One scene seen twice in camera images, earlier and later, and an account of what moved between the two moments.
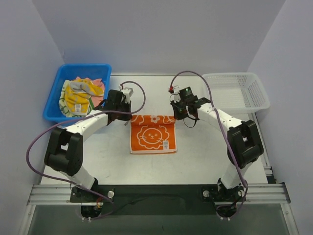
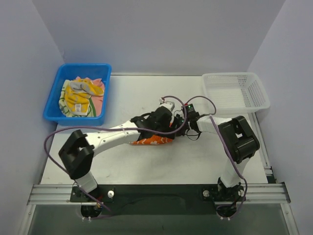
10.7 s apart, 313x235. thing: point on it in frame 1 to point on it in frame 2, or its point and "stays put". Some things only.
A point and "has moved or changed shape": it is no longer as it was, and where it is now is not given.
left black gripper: [124, 113] to [167, 126]
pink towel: [96, 100] stays put
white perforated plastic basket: [237, 92] stays put
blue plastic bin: [52, 112] stays put
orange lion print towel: [153, 133] has moved or changed shape
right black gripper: [179, 112] to [182, 126]
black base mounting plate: [152, 200] stays put
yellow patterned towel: [75, 96] stays put
